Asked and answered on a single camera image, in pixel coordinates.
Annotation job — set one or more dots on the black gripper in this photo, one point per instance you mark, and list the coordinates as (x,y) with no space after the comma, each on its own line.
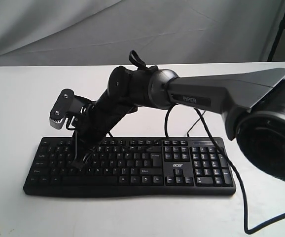
(98,121)

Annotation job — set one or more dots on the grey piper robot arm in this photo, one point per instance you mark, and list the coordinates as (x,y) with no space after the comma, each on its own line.
(252,106)

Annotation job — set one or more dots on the black acer keyboard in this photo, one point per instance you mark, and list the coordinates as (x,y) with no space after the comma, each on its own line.
(131,166)

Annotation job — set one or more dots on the grey backdrop cloth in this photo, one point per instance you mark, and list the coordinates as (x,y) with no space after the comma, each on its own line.
(102,32)

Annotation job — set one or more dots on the black tripod stand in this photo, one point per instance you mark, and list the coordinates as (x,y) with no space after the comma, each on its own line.
(280,32)

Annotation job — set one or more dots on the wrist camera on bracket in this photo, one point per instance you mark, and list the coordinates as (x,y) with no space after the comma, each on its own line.
(69,109)

